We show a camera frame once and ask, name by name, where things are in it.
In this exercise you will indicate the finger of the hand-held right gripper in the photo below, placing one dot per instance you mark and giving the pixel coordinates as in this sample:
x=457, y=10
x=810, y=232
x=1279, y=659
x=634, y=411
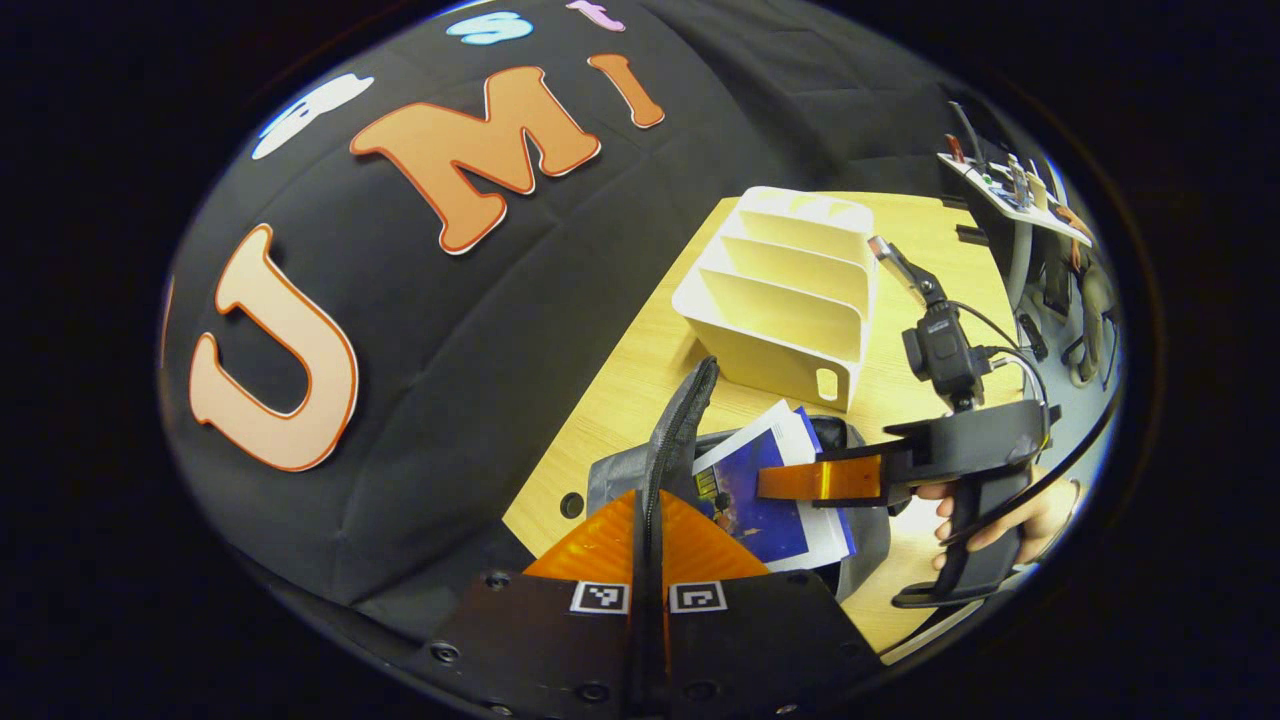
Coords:
x=830, y=478

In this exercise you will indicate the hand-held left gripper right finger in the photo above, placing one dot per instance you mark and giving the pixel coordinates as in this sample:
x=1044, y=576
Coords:
x=750, y=640

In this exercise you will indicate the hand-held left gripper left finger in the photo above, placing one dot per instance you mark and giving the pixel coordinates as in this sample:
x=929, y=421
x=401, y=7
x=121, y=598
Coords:
x=540, y=640

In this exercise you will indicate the blue book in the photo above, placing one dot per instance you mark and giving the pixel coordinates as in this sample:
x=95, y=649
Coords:
x=770, y=520

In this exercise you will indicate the grey schoolbag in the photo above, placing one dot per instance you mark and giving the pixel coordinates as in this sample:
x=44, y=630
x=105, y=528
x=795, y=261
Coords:
x=680, y=420

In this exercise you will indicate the white bookshelf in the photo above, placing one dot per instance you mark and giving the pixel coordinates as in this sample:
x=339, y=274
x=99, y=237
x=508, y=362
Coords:
x=780, y=320

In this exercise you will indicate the white equipment stand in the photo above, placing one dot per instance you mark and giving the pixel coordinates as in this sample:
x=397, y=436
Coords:
x=1020, y=200

